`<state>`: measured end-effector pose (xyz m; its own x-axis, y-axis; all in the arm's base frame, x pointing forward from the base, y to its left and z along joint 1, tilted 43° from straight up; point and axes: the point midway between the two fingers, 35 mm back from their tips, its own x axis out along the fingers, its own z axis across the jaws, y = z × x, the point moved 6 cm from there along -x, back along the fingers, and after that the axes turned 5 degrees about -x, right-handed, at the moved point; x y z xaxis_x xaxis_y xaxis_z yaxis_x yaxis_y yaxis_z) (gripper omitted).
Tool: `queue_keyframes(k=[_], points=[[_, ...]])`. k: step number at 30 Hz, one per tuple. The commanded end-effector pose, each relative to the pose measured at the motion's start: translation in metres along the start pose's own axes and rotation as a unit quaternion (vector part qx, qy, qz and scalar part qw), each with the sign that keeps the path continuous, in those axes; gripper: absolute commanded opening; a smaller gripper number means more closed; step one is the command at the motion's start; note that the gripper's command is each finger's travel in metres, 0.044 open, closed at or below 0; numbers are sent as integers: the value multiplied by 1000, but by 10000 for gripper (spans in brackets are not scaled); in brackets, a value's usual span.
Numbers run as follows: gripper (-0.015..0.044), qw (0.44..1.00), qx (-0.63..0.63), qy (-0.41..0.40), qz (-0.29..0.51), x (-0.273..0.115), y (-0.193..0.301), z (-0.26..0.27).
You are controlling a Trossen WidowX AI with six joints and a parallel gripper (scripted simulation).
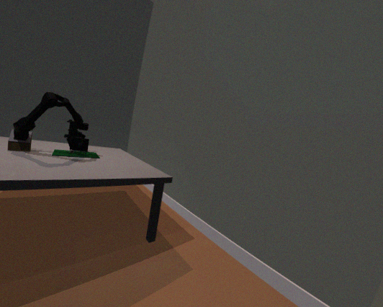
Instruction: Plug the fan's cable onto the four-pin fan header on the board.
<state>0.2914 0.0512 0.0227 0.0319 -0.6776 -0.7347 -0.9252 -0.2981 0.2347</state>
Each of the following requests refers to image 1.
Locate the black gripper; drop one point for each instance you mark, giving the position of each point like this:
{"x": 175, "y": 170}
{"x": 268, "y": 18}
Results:
{"x": 72, "y": 137}

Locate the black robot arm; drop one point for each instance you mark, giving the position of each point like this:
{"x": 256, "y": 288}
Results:
{"x": 49, "y": 99}

